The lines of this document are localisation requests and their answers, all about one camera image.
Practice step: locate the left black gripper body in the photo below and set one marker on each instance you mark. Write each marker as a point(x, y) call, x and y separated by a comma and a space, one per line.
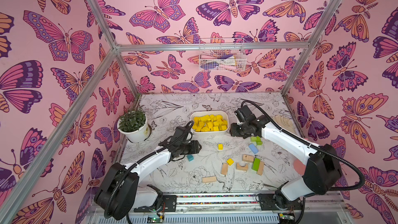
point(185, 148)

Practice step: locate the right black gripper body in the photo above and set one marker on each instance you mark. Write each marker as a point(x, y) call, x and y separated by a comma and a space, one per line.
point(237, 130)

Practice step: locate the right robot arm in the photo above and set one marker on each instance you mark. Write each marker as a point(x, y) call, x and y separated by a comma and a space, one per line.
point(322, 164)

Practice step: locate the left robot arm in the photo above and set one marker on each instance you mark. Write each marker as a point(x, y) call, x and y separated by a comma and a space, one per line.
point(122, 189)

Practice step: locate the teal block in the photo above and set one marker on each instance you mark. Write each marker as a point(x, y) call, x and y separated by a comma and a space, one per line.
point(190, 157)

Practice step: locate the light green block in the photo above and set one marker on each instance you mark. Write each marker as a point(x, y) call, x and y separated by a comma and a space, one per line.
point(257, 140)

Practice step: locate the blue block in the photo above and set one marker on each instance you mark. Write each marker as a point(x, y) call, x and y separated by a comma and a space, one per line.
point(253, 148)

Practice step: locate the white plastic bin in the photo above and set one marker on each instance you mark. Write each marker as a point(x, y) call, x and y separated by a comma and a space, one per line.
point(210, 123)

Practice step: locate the small natural wood block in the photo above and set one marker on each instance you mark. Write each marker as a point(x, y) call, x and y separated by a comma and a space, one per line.
point(248, 158)

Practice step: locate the long natural wood block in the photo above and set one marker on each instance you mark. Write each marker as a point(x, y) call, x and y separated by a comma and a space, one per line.
point(209, 179)

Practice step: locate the natural wood block upright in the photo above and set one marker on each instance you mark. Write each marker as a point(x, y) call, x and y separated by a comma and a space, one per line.
point(224, 169)

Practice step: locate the beige work glove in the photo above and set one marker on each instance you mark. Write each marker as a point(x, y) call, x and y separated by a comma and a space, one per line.
point(285, 123)

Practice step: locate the green rectangular block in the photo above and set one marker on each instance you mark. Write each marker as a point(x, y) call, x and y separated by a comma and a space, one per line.
point(256, 164)

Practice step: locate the natural wood arch block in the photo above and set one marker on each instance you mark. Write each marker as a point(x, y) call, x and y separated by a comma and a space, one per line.
point(243, 168)

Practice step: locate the tan wood block right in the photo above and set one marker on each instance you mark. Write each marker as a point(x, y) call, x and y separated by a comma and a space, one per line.
point(261, 168)

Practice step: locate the potted green plant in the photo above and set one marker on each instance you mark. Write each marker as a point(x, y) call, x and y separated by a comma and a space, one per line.
point(134, 125)

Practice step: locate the pink watering can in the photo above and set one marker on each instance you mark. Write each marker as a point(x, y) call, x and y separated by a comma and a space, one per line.
point(299, 167)

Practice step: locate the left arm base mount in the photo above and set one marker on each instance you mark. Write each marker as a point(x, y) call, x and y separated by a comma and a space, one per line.
point(165, 203)

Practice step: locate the wire basket on wall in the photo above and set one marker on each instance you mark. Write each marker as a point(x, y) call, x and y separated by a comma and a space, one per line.
point(222, 57)

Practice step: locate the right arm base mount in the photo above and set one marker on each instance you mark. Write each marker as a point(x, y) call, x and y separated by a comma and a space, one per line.
point(273, 202)

